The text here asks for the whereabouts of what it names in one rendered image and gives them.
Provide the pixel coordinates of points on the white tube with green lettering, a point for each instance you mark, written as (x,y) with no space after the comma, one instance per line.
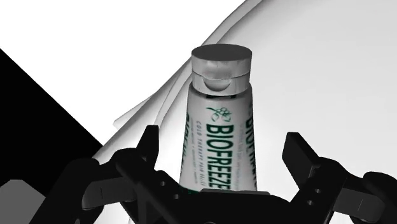
(217,145)

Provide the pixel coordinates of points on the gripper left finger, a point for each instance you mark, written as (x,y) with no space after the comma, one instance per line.
(102,189)

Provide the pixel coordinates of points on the white toilet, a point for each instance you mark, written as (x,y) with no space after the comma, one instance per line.
(316,80)

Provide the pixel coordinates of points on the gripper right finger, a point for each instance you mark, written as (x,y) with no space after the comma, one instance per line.
(322,186)

